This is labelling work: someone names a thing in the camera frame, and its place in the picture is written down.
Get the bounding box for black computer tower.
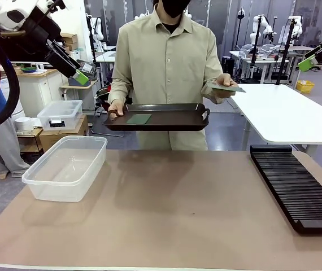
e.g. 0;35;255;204
222;56;236;83

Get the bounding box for small wooden top table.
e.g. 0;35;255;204
60;77;100;113

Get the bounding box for person's right hand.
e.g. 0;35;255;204
107;100;126;117

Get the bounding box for person's left hand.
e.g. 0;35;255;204
213;73;239;88

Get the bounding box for grey trousers bystander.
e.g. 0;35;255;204
0;117;31;180

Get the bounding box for red and black bag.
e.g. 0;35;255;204
95;86;114;114

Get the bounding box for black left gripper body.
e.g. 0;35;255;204
44;39;81;78

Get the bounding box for dark brown serving tray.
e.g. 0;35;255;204
102;102;211;132

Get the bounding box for brown cardboard box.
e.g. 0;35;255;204
38;113;90;154

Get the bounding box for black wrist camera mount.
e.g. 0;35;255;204
19;0;66;55

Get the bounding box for white background worktable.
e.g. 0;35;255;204
229;49;282;84

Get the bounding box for black frame side table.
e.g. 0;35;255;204
16;127;45;165

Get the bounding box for white desk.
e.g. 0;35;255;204
229;83;322;158

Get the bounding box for white cabinet with wooden top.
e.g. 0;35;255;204
16;67;69;118

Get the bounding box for black slotted PCB rack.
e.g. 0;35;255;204
249;144;322;236

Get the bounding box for black tripod stand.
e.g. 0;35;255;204
275;18;298;86

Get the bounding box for person's right forearm beige sleeve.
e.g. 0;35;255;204
107;75;134;107

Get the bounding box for black corrugated cable hose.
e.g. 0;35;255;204
0;28;20;132

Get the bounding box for stacked cardboard boxes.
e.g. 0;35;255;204
60;32;79;56

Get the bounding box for green PCB board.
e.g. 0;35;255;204
207;81;247;94
125;113;153;125

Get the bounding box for yellow plastic crate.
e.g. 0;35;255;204
295;80;315;94

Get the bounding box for black face mask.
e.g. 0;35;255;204
160;0;192;19

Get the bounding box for person in beige shirt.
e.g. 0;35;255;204
107;0;240;152

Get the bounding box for small clear lidded storage box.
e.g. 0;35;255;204
36;99;84;132

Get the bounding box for clear plastic bin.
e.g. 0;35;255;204
21;135;108;203

